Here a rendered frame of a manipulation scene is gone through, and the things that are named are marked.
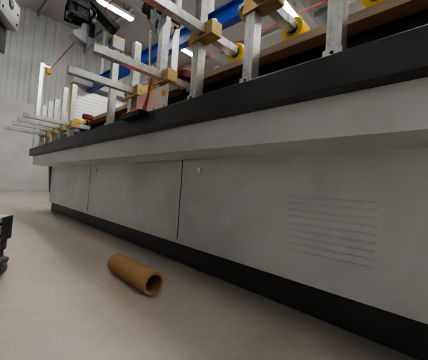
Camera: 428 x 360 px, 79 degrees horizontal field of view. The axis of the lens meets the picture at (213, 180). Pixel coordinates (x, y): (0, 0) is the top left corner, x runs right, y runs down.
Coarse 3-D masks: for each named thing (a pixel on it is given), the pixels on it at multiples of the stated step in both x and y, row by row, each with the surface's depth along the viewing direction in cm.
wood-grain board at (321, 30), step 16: (400, 0) 64; (416, 0) 63; (352, 16) 72; (368, 16) 69; (384, 16) 69; (400, 16) 69; (304, 32) 82; (320, 32) 79; (352, 32) 76; (272, 48) 91; (288, 48) 87; (304, 48) 86; (224, 64) 107; (240, 64) 101; (208, 80) 117
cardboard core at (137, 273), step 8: (112, 256) 109; (120, 256) 107; (112, 264) 106; (120, 264) 102; (128, 264) 100; (136, 264) 98; (120, 272) 100; (128, 272) 96; (136, 272) 93; (144, 272) 91; (152, 272) 90; (128, 280) 96; (136, 280) 91; (144, 280) 88; (152, 280) 96; (160, 280) 93; (144, 288) 88; (152, 288) 93; (160, 288) 92
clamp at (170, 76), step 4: (168, 68) 106; (164, 72) 108; (168, 72) 106; (172, 72) 108; (176, 72) 109; (164, 76) 108; (168, 76) 106; (172, 76) 108; (176, 76) 109; (156, 80) 112; (160, 80) 110; (164, 80) 108; (168, 80) 107; (172, 80) 108; (176, 80) 109; (152, 84) 114; (156, 84) 113; (164, 84) 112; (172, 84) 112
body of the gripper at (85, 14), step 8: (72, 0) 82; (80, 0) 84; (88, 0) 87; (72, 8) 83; (80, 8) 84; (88, 8) 85; (64, 16) 87; (72, 16) 84; (80, 16) 84; (88, 16) 86; (96, 16) 87; (80, 24) 88; (88, 24) 88
